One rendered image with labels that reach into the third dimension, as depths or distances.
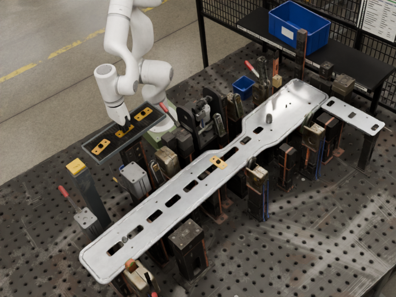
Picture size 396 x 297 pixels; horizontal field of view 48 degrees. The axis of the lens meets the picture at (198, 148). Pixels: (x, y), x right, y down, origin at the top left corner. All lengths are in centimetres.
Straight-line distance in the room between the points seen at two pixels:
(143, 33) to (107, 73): 40
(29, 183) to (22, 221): 24
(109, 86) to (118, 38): 19
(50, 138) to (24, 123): 33
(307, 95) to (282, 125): 24
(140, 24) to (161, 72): 25
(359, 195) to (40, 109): 278
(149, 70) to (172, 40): 227
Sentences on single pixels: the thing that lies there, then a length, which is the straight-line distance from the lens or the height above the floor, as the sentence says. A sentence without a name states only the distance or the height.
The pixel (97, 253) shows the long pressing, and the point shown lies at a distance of 185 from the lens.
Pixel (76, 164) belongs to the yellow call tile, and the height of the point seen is 116.
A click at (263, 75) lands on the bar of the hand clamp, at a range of 221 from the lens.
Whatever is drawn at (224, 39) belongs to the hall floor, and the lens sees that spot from 435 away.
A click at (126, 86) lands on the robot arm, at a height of 145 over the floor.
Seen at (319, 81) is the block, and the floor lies 100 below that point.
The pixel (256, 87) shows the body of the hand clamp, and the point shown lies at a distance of 226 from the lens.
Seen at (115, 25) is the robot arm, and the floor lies 159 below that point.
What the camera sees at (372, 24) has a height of 120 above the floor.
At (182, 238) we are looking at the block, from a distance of 177.
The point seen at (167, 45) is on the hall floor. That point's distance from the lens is 438.
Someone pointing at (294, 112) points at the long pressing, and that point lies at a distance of 220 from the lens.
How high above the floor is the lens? 256
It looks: 49 degrees down
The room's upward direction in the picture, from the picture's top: 9 degrees counter-clockwise
